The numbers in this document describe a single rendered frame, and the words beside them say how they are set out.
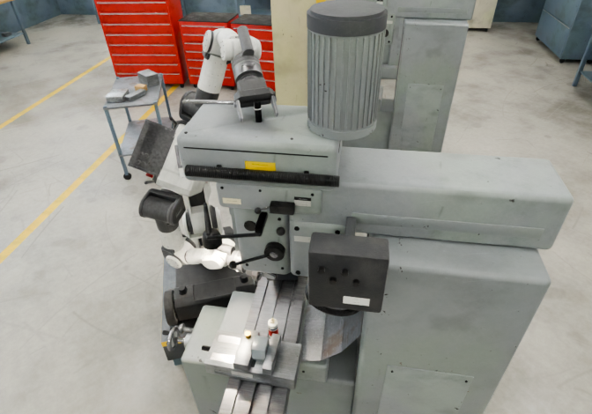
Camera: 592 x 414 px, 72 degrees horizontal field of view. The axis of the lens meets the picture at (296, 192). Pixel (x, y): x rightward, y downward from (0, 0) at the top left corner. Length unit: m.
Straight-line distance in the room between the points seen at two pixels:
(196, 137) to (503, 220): 0.91
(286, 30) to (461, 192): 2.01
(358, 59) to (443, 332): 0.91
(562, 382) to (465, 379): 1.53
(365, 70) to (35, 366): 2.86
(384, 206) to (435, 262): 0.22
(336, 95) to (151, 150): 0.88
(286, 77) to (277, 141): 1.94
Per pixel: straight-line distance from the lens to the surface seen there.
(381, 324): 1.45
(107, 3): 6.75
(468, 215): 1.29
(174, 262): 1.90
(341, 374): 1.95
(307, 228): 1.31
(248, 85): 1.26
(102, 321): 3.35
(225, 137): 1.18
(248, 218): 1.36
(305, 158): 1.14
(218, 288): 2.49
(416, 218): 1.28
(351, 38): 1.04
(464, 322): 1.45
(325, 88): 1.09
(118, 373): 3.06
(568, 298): 3.68
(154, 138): 1.71
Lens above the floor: 2.45
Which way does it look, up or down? 36 degrees down
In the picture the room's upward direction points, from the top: 2 degrees counter-clockwise
